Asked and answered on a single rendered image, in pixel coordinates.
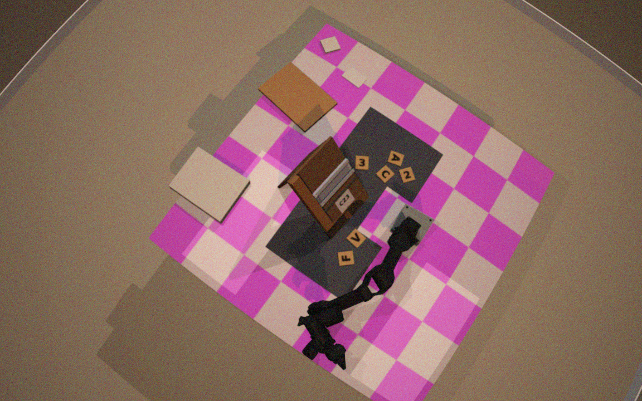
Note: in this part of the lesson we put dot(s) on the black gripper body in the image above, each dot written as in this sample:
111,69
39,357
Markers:
325,339

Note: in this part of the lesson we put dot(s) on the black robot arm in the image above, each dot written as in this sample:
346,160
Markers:
328,313

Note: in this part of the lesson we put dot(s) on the cream paper label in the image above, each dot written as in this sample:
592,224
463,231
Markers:
344,201

